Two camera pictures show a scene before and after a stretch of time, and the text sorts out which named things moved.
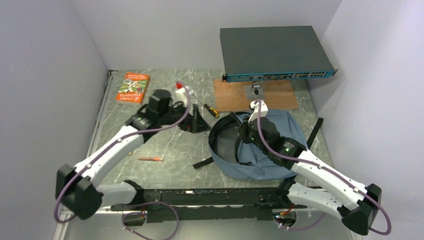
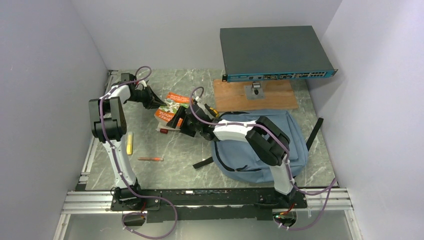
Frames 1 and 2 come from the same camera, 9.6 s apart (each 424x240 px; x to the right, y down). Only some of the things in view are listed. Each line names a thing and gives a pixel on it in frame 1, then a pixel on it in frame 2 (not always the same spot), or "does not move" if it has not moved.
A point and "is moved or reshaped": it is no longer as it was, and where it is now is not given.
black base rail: [201, 205] does not move
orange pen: [151, 159] does not move
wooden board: [231, 96] does not move
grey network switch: [271, 53] does not move
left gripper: [196, 124] -> [153, 101]
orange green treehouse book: [133, 88] is moved or reshaped
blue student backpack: [224, 142] is moved or reshaped
